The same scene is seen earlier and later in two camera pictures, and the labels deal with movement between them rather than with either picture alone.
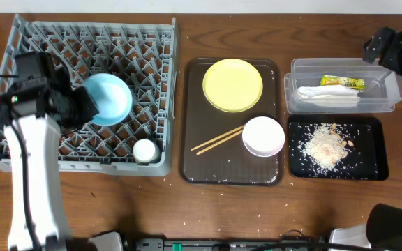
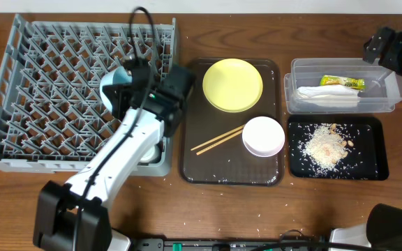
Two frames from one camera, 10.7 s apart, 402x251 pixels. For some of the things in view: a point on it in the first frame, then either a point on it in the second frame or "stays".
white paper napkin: [329, 95] stays
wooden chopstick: [204, 143] stays
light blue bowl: [112, 97] → [118, 76]
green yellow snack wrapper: [352, 83] stays
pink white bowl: [263, 137] stays
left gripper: [86, 105] → [116, 98]
